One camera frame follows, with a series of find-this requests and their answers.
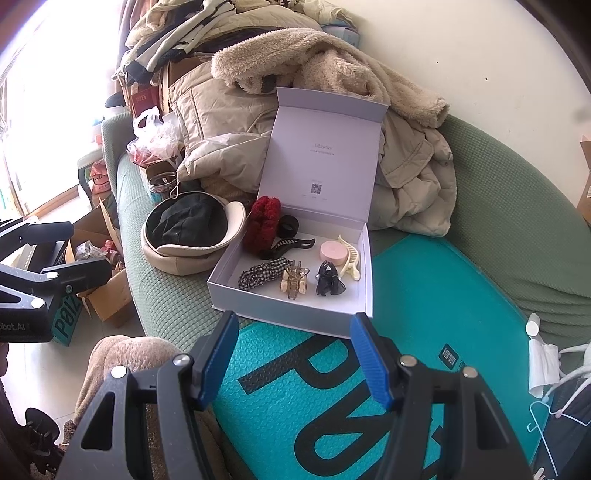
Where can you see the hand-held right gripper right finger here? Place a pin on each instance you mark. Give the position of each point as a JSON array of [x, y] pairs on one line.
[[371, 364]]

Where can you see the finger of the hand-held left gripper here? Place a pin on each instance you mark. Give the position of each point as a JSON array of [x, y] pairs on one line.
[[78, 274], [46, 233]]

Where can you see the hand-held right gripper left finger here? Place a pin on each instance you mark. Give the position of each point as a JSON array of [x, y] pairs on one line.
[[219, 360]]

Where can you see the black bow hair clip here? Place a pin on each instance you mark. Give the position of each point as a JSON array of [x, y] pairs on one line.
[[330, 279]]

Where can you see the black white checked scrunchie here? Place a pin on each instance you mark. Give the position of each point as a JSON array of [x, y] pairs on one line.
[[263, 272]]

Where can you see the cream hair claw clip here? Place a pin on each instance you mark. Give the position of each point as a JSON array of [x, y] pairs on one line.
[[353, 267]]

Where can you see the brown flower hair clip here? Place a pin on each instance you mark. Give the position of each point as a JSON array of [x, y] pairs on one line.
[[291, 281]]

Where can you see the pink round case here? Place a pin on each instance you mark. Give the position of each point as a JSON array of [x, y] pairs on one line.
[[334, 251]]

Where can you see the black hair claw clip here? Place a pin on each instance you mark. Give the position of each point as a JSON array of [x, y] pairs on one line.
[[286, 244]]

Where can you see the red fluffy scrunchie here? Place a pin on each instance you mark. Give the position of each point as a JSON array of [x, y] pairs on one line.
[[261, 221]]

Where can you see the white gift box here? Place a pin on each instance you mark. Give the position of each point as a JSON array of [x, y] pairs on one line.
[[323, 138]]

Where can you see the open cardboard box with clutter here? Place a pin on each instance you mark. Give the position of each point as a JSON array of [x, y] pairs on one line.
[[111, 300]]

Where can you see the teal and black box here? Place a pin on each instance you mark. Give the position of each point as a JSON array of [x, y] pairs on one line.
[[67, 323]]

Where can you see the beige hat with black lining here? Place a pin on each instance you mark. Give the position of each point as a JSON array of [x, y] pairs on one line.
[[184, 263]]

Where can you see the teal bubble mailer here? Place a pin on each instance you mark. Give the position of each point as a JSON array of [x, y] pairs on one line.
[[461, 300]]

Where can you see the clear jar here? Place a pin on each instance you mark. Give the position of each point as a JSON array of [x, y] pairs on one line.
[[161, 184]]

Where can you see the white plastic bag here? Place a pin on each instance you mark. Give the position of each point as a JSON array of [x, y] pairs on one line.
[[157, 138]]

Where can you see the red cardboard box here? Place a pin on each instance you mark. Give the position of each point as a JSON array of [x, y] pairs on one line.
[[143, 99]]

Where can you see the white tube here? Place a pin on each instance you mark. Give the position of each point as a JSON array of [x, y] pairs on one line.
[[533, 325]]

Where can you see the white face mask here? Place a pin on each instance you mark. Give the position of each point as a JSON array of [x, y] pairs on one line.
[[542, 364]]

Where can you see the green sofa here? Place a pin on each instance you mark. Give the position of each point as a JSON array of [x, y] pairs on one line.
[[498, 221]]

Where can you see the beige puffer jacket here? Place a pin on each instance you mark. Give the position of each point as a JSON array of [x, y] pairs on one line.
[[212, 120]]

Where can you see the dark clothing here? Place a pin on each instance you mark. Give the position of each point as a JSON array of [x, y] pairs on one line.
[[572, 438]]

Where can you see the striped clothes pile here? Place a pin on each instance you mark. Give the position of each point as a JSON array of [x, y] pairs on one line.
[[161, 46]]

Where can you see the printed cardboard box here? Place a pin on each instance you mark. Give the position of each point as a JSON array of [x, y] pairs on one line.
[[585, 184]]

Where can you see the beige fleece coat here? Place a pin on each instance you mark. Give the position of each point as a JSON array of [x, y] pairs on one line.
[[332, 60]]

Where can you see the pale blue box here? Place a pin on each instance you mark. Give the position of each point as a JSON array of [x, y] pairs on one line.
[[344, 33]]

